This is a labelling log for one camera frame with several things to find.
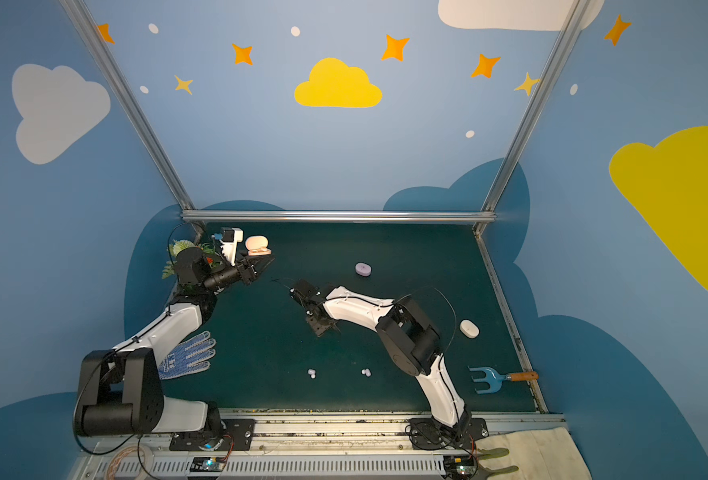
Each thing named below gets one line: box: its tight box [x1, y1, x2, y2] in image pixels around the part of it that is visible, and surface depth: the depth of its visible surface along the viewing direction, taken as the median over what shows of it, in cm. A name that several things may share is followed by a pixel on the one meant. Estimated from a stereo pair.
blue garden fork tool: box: [468, 366, 539, 393], surface depth 85 cm
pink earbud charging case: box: [245, 236, 272, 256], surface depth 81 cm
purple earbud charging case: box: [355, 262, 372, 276], surface depth 109 cm
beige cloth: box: [475, 427, 592, 480], surface depth 73 cm
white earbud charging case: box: [459, 319, 480, 339], surface depth 93 cm
